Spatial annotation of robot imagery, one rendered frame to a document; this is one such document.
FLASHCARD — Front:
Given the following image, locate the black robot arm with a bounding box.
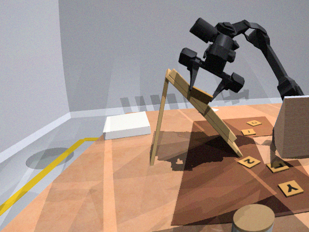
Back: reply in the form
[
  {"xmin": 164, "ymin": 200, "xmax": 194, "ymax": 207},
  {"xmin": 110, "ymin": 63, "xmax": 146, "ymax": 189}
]
[{"xmin": 189, "ymin": 18, "xmax": 304, "ymax": 101}]

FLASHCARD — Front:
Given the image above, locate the grey cylindrical canister with tan lid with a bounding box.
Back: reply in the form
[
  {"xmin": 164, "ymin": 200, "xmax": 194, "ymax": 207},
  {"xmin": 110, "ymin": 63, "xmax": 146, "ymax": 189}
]
[{"xmin": 231, "ymin": 204, "xmax": 275, "ymax": 232}]

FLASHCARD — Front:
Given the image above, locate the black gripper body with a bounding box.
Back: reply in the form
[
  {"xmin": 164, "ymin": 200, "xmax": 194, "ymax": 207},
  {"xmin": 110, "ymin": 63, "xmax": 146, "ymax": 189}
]
[{"xmin": 178, "ymin": 47, "xmax": 245, "ymax": 93}]

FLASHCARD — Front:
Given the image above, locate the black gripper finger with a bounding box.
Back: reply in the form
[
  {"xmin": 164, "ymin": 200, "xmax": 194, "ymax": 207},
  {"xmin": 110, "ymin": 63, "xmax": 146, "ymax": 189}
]
[
  {"xmin": 210, "ymin": 77, "xmax": 233, "ymax": 102},
  {"xmin": 187, "ymin": 59, "xmax": 200, "ymax": 91}
]

